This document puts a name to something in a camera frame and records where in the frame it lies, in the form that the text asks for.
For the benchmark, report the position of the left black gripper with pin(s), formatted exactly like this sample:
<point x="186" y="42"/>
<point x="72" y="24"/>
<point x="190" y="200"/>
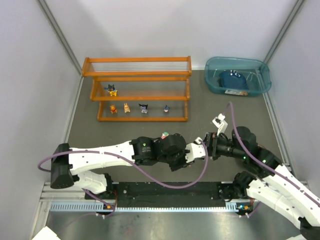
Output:
<point x="178" y="164"/>

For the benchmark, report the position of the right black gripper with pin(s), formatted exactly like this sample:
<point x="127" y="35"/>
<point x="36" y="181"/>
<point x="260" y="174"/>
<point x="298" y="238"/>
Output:
<point x="214" y="146"/>

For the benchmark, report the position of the grey slotted cable duct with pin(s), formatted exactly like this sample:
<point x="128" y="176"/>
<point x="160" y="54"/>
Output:
<point x="100" y="207"/>

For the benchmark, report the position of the label card in tub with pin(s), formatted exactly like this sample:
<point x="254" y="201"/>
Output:
<point x="236" y="92"/>

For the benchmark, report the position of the orange wooden shelf rack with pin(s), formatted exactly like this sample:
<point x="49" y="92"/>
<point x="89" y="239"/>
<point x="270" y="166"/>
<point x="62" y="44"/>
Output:
<point x="152" y="81"/>

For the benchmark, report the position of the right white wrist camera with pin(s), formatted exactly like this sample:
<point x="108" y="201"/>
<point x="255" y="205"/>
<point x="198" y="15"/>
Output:
<point x="220" y="123"/>

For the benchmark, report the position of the black purple cat toy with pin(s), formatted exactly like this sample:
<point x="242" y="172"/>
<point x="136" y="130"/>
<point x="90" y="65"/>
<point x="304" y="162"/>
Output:
<point x="143" y="108"/>

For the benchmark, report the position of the orange rabbit toy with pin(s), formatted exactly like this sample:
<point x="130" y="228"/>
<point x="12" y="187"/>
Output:
<point x="126" y="108"/>

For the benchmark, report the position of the small blue shark toy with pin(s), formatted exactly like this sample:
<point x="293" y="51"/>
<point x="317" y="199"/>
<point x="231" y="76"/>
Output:
<point x="166" y="109"/>

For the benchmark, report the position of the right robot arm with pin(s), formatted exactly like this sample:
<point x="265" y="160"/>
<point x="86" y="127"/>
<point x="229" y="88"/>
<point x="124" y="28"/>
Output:
<point x="267" y="180"/>

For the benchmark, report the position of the yellow bear toy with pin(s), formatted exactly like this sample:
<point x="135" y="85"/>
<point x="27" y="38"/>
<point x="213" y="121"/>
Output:
<point x="113" y="109"/>

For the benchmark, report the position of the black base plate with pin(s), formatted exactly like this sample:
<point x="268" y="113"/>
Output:
<point x="153" y="195"/>

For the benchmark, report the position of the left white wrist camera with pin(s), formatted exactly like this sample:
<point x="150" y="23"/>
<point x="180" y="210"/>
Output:
<point x="195" y="151"/>

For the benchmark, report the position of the teal plastic tub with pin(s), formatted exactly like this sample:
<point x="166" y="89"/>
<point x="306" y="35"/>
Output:
<point x="256" y="72"/>

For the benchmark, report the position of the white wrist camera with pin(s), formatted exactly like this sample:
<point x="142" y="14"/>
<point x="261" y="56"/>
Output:
<point x="220" y="123"/>
<point x="195" y="151"/>

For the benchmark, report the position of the black yellow dog toy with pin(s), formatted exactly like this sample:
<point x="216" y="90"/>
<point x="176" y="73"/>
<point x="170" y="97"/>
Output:
<point x="111" y="90"/>

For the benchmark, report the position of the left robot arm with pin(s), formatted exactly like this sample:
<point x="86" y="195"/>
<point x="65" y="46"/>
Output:
<point x="74" y="166"/>

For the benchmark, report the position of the red green carrot toy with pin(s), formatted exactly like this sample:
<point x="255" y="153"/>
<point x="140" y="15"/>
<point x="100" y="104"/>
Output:
<point x="164" y="135"/>

